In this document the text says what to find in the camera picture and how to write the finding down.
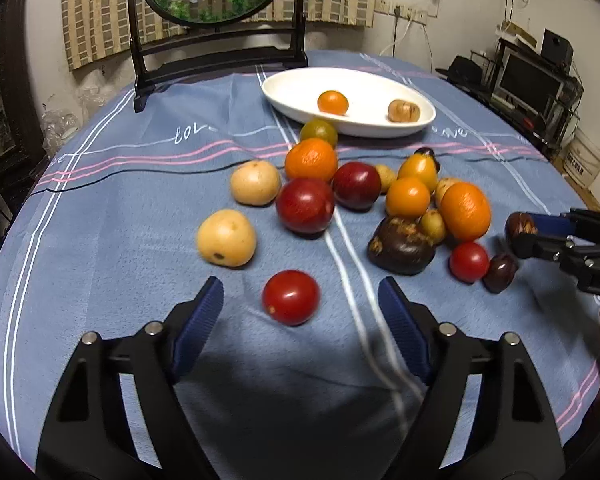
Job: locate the white wall socket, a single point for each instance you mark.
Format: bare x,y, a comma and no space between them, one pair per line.
405,11

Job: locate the green orange tomato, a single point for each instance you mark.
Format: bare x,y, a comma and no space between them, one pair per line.
318,131

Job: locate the dark brown chestnut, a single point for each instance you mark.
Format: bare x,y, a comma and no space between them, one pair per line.
500,272
520,224

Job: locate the brown striped walnut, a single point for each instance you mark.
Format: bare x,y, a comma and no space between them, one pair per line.
404,111

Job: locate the yellow pear-shaped fruit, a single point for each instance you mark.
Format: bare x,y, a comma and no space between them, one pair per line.
419,170

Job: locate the black speaker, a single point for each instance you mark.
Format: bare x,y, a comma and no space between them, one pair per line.
556,46

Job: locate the large orange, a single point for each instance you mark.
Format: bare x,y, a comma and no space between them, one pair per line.
465,211

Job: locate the red plum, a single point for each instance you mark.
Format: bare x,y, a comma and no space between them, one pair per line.
356,186
305,206

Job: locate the cardboard box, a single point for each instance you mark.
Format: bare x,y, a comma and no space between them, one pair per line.
520,32

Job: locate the large orange mandarin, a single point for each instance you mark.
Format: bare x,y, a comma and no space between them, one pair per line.
311,160

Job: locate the white oval plate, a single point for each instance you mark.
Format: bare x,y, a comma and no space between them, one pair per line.
300,90

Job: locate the beige potato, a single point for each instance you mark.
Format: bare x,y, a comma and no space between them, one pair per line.
255,182
226,237

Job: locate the black metal media rack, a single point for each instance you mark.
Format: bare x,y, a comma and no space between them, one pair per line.
570,110

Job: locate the small yellow green fruit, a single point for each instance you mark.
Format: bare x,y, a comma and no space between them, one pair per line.
386,178

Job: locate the small dark purple fruit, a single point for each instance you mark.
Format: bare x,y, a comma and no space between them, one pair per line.
426,152

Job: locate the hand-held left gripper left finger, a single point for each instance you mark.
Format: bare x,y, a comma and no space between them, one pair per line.
205,320

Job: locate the black hat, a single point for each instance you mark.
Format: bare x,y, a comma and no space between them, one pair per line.
462,70

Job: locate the large red tomato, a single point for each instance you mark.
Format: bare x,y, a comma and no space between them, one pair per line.
290,297

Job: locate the clear plastic bags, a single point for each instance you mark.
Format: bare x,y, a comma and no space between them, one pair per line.
60,125

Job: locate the blue striped tablecloth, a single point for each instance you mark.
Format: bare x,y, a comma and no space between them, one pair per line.
130,260

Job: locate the brick pattern woven curtain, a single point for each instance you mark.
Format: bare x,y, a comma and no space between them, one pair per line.
95,10

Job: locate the grey monitor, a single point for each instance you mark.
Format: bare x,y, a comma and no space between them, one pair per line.
530,77

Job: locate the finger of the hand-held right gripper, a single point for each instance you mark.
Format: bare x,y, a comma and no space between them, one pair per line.
552,225
535,247

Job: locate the dark purple mangosteen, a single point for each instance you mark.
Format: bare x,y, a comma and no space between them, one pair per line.
401,246

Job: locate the white plastic bucket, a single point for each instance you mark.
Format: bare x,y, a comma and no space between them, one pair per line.
585,157

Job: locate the small orange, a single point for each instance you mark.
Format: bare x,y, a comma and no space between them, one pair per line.
333,102
407,197

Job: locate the small pale yellow fruit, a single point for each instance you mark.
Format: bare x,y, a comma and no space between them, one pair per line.
433,225

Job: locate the small red tomato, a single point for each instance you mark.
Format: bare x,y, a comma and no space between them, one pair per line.
468,261

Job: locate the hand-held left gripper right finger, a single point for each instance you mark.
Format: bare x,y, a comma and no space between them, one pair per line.
405,330

